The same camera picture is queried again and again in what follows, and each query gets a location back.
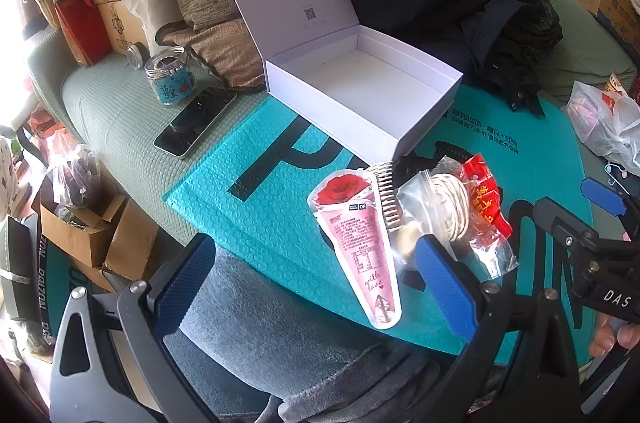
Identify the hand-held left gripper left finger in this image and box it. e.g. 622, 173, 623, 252
49, 233, 217, 423

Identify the clear bag with cookie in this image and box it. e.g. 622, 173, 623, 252
392, 168, 476, 274

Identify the white cardboard gift box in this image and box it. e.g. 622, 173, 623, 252
207, 0, 463, 164

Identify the open brown cardboard box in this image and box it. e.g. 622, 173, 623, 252
40, 190, 161, 281

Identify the pink rose printed packet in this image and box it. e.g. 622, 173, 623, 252
306, 170, 402, 330

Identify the person's right hand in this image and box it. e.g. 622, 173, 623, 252
589, 314, 640, 360

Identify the teal bubble mailer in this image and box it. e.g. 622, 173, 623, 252
164, 83, 596, 356

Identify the black smartphone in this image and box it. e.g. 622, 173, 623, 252
153, 88, 238, 160

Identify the red paper bag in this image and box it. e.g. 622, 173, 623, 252
54, 0, 112, 66

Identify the clear bag with dark contents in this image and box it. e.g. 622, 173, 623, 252
52, 145, 108, 208

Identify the clear jar lid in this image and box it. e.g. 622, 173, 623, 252
125, 44, 148, 68

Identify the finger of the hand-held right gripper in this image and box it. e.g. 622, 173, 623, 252
580, 177, 640, 229
531, 197, 608, 264

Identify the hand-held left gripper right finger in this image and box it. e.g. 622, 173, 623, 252
414, 237, 596, 423

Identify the red snack packet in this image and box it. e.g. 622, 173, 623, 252
459, 154, 518, 281

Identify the white plastic bag with goods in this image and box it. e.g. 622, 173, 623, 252
562, 80, 640, 176

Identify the black printed bag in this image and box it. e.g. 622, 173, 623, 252
0, 218, 57, 354

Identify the black hair claw clip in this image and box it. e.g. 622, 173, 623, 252
395, 142, 461, 184

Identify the clear jar with blue label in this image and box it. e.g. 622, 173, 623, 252
145, 47, 197, 106

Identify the green upholstered chair back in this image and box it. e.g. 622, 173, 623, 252
27, 0, 640, 254

